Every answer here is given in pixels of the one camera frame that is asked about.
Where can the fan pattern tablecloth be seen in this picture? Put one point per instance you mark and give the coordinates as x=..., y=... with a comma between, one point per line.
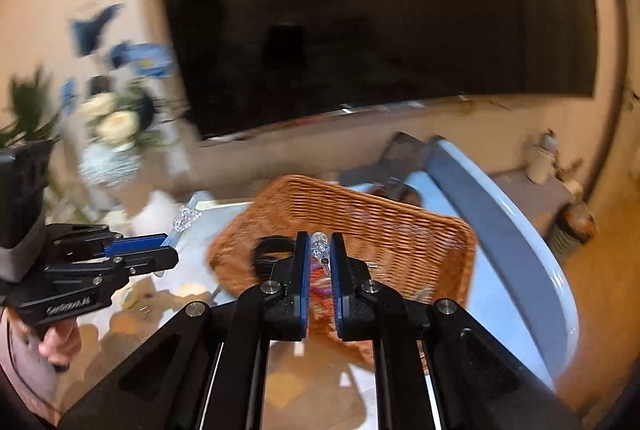
x=300, y=385

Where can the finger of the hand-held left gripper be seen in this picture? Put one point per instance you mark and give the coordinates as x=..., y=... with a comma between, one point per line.
x=150, y=261
x=140, y=244

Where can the white bottle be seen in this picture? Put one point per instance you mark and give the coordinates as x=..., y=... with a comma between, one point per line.
x=542, y=157

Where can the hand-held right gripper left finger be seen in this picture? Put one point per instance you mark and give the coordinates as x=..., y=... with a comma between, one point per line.
x=300, y=275

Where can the green bamboo plant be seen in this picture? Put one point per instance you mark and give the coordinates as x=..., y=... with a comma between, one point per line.
x=27, y=110

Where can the black television screen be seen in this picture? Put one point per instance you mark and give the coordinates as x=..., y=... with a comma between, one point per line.
x=375, y=10

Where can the brown wicker basket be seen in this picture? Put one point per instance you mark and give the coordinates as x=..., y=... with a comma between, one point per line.
x=390, y=235

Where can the blue and white flower bouquet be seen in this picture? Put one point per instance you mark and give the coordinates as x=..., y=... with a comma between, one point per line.
x=117, y=125

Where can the person's left hand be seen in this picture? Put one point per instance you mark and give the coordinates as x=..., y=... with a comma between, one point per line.
x=60, y=342

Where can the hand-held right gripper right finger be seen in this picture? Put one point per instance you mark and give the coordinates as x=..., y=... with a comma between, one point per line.
x=340, y=280

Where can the white ribbed vase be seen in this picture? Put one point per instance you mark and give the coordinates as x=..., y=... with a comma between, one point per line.
x=150, y=215

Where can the grey screen stand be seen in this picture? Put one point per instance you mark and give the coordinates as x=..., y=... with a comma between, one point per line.
x=400, y=155

